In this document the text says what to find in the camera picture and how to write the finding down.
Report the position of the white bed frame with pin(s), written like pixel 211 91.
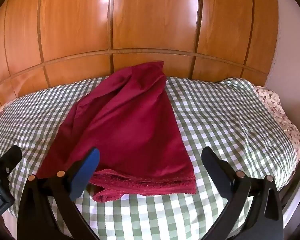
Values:
pixel 297 192

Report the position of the green white checked blanket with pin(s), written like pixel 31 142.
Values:
pixel 227 120

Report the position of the wooden panelled wardrobe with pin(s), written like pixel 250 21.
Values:
pixel 150 25

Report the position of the dark red lace-trimmed garment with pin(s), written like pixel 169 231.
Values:
pixel 130 120

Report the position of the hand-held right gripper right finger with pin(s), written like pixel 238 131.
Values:
pixel 212 162

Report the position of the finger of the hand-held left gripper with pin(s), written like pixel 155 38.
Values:
pixel 7 158

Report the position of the floral bed sheet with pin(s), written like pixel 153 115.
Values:
pixel 277 107

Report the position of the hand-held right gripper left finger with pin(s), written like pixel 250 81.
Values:
pixel 83 172

